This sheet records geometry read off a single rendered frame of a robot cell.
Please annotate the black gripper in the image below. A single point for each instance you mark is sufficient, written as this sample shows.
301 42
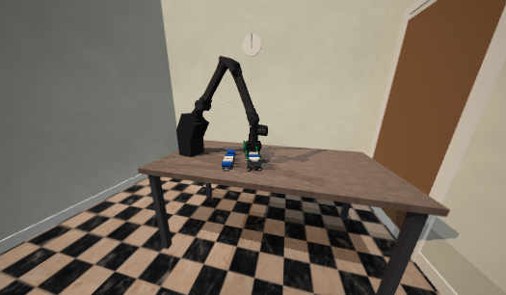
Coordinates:
254 142

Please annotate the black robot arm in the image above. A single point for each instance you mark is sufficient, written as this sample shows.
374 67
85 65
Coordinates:
204 103

